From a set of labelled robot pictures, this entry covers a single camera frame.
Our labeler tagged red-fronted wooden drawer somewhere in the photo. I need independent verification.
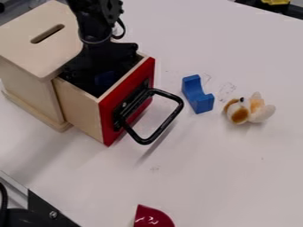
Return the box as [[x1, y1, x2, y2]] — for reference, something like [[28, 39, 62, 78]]
[[50, 52, 186, 147]]

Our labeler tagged white and brown plush dog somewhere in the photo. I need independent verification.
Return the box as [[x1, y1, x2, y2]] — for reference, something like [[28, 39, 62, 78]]
[[222, 90, 277, 126]]

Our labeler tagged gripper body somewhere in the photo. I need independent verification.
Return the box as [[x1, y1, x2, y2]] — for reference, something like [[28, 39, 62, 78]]
[[58, 40, 141, 95]]

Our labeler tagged yellow and black equipment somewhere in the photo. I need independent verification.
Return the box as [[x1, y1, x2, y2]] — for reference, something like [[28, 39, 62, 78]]
[[235, 0, 303, 20]]

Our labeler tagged wooden cabinet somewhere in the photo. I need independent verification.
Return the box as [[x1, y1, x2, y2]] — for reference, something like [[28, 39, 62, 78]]
[[0, 0, 87, 133]]

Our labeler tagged red toy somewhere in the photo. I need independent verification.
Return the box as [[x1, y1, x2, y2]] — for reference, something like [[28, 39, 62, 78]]
[[132, 203, 177, 227]]

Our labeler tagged blue block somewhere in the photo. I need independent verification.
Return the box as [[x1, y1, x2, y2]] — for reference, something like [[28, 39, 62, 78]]
[[180, 74, 217, 115]]

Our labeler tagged black lab equipment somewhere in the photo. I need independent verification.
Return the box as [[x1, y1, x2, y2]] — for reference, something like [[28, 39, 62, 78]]
[[0, 180, 83, 227]]

